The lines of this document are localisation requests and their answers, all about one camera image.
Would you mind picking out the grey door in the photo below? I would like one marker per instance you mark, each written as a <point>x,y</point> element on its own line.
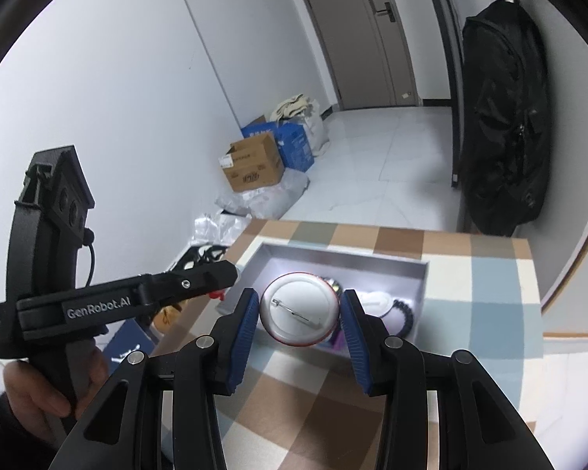
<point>353,49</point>

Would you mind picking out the black metal frame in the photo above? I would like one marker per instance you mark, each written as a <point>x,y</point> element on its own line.
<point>446,58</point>

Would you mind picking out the crumpled plastic wrap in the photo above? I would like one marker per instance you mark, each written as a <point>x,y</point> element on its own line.
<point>215,227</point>

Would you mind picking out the checkered tablecloth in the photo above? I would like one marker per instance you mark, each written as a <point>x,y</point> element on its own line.
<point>470,313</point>

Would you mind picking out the person's left hand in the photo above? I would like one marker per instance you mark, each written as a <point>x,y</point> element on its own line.
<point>34,384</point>

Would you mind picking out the black backpack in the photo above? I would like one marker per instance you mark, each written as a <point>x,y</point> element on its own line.
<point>504,122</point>

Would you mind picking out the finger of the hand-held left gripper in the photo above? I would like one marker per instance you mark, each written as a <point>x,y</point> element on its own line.
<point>191,284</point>

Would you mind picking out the brown cardboard box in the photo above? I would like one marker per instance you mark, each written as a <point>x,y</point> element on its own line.
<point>252,166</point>

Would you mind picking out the white round object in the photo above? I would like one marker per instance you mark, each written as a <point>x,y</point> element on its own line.
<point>382,306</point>

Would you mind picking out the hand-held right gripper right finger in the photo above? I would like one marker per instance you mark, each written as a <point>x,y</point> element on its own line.
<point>357,340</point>

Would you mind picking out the white fabric bag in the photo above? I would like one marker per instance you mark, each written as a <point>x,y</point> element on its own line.
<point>311,122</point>

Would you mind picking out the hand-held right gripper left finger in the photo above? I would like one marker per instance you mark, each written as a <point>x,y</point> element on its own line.
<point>240,335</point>

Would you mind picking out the brown paper bag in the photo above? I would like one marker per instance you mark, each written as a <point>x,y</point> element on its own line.
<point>164,320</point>

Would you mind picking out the round white pin badge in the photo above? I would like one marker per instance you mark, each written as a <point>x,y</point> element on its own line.
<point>294,323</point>

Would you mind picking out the person's left forearm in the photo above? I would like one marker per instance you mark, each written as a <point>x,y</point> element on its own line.
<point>10,440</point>

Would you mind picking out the blue cardboard box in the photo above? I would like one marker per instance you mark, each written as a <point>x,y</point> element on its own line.
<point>296,149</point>

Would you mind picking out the small red ornament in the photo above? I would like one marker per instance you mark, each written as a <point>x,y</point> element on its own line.
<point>216,294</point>

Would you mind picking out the grey cardboard box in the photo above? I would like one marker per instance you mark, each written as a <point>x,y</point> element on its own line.
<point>323,259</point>

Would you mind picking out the clear plastic bag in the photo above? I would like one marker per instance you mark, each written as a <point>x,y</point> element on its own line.
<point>269,198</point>

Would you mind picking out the dark blue box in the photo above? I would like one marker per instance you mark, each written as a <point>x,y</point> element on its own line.
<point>122,342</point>

